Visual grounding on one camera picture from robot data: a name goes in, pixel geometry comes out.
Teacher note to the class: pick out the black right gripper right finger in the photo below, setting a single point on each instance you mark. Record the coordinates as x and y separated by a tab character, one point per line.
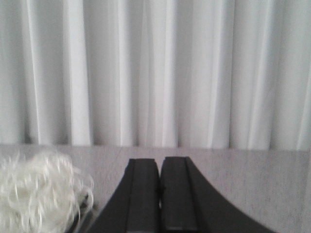
190	204

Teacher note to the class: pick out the silver digital kitchen scale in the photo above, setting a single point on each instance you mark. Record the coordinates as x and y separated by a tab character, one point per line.
87	215

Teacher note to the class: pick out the white translucent vermicelli bundle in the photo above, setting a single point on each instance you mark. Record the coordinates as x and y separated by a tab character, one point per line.
41	194

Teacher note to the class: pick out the white pleated curtain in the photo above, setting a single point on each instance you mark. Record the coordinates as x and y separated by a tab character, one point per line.
161	73

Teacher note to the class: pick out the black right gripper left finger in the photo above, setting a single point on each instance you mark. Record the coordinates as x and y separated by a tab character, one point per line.
134	206

